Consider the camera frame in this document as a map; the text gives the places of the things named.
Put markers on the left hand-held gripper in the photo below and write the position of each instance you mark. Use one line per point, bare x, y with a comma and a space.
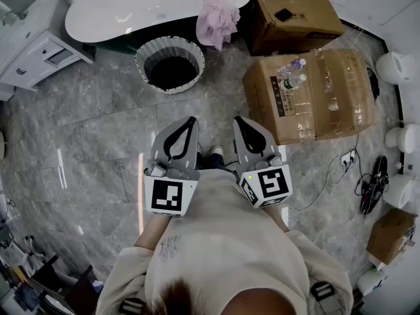
167, 192

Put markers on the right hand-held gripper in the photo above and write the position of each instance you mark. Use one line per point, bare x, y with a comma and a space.
272, 185

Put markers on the white laundry basket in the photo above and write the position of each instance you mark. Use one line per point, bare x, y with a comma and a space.
144, 54

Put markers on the pink cloth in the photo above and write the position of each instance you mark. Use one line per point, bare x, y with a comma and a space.
216, 21

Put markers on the person's right forearm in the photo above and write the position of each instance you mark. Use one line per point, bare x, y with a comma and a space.
275, 217

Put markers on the person's left forearm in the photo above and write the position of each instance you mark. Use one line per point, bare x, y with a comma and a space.
157, 228

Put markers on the white sneaker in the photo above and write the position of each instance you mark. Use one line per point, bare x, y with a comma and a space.
217, 150
199, 149

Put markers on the green label water bottle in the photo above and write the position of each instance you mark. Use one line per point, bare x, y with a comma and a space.
293, 81

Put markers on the white power strip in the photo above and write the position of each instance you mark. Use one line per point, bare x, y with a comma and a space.
348, 157

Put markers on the purple label water bottle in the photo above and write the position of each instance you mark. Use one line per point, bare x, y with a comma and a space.
292, 66

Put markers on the cream sweatshirt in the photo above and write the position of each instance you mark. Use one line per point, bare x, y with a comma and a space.
229, 241

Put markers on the taped cardboard box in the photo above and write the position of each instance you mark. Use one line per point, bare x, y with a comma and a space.
341, 94

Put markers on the plain cardboard box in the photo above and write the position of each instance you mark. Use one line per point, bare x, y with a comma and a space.
295, 34

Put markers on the flat black device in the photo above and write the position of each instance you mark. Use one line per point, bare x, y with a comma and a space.
283, 14

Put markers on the white bathtub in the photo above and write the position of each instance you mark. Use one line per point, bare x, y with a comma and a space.
147, 5

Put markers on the small cardboard box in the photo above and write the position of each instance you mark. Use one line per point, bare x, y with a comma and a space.
390, 235

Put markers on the black chair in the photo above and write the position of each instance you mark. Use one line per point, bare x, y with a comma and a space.
78, 287

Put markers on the white plastic container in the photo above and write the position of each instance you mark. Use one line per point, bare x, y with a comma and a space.
370, 281

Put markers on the round white side table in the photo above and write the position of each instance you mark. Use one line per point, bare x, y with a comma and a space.
2, 144

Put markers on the white vanity cabinet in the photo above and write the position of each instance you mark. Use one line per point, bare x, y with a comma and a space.
29, 44

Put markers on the chrome faucet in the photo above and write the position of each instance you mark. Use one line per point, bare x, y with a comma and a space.
10, 17

